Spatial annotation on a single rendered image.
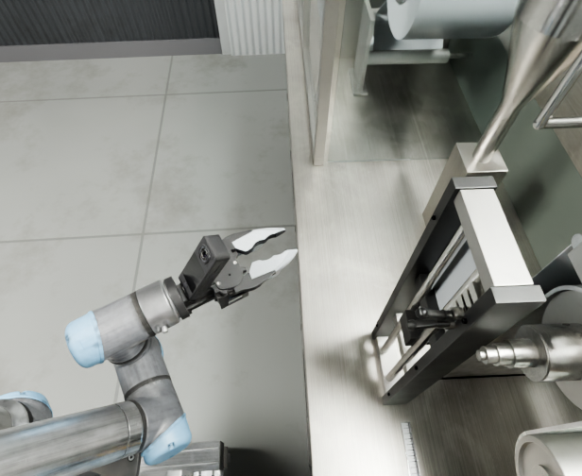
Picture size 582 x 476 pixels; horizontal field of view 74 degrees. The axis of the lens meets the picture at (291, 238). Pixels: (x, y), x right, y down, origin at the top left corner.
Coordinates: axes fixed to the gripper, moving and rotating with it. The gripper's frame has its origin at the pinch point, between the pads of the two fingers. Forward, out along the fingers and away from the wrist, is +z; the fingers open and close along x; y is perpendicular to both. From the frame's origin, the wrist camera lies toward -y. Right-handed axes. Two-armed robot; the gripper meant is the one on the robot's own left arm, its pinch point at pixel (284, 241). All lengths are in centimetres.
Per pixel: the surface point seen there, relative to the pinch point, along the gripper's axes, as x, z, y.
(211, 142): -141, 33, 144
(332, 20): -38, 33, -6
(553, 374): 33.9, 13.5, -16.2
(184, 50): -240, 54, 154
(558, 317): 30.3, 21.6, -13.0
